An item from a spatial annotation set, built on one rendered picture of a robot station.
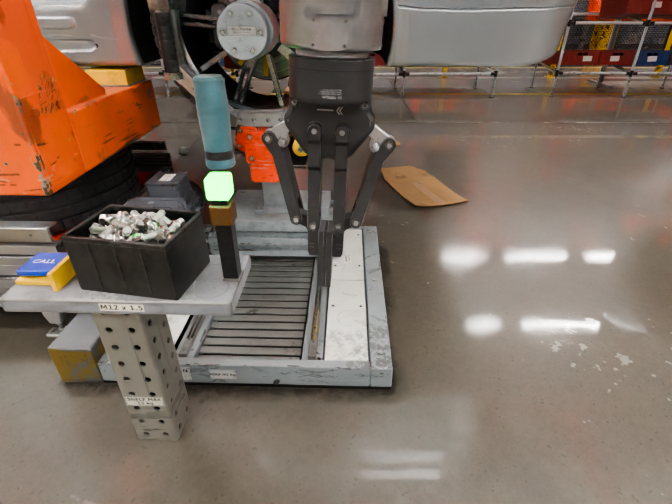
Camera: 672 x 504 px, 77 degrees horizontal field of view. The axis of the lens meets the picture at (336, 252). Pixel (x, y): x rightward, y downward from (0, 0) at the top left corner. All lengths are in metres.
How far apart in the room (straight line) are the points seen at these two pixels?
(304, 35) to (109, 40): 1.27
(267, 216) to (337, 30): 1.28
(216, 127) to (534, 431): 1.17
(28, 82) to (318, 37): 0.91
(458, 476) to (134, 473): 0.73
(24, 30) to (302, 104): 0.90
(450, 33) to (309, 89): 1.10
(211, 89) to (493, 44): 0.84
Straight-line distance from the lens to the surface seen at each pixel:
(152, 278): 0.81
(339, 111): 0.40
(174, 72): 1.20
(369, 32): 0.37
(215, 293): 0.81
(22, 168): 1.21
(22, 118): 1.16
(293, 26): 0.37
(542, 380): 1.36
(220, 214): 0.76
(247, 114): 1.39
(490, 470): 1.13
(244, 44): 1.21
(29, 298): 0.95
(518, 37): 1.51
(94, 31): 1.62
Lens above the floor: 0.91
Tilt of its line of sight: 31 degrees down
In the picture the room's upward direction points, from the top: straight up
